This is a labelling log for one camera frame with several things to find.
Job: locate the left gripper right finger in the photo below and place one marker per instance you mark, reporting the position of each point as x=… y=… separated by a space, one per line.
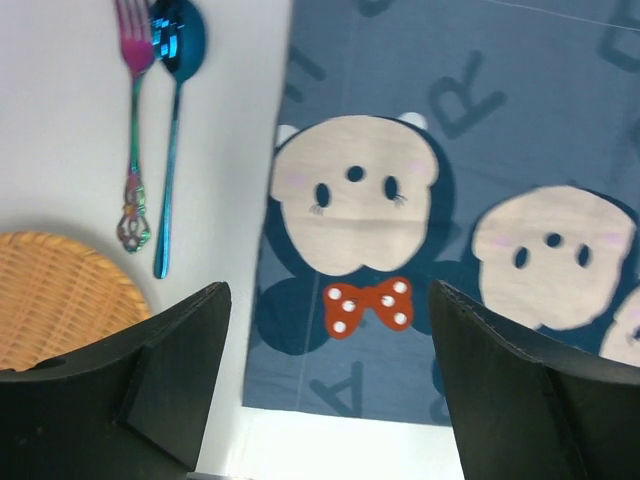
x=525 y=406

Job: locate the blue cartoon placemat cloth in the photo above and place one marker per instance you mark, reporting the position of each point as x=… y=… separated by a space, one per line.
x=492 y=145

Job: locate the iridescent pink fork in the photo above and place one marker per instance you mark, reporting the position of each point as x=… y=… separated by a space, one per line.
x=137 y=51

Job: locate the round woven bamboo plate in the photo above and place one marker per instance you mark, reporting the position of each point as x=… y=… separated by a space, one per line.
x=59 y=295

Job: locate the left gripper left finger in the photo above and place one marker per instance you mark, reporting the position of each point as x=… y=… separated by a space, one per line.
x=133 y=405

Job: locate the iridescent blue spoon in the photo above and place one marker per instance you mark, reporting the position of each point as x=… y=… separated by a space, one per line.
x=179 y=38

